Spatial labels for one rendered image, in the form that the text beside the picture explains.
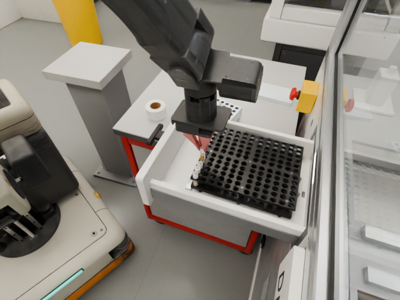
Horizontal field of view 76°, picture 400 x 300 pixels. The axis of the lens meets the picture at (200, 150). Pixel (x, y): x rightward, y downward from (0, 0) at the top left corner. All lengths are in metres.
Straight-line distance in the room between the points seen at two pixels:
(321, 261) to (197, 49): 0.33
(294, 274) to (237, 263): 0.98
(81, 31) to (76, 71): 1.88
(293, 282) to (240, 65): 0.33
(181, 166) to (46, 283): 0.79
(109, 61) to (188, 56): 0.97
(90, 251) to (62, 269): 0.12
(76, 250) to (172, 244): 0.48
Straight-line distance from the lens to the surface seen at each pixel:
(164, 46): 0.31
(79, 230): 1.28
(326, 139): 0.56
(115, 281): 1.45
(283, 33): 1.28
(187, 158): 0.67
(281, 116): 0.94
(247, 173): 0.57
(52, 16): 4.02
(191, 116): 0.46
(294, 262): 0.47
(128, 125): 0.89
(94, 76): 1.18
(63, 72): 1.26
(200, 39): 0.35
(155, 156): 0.56
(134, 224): 1.54
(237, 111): 0.87
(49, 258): 1.29
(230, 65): 0.38
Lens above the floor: 1.35
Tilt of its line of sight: 49 degrees down
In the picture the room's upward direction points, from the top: straight up
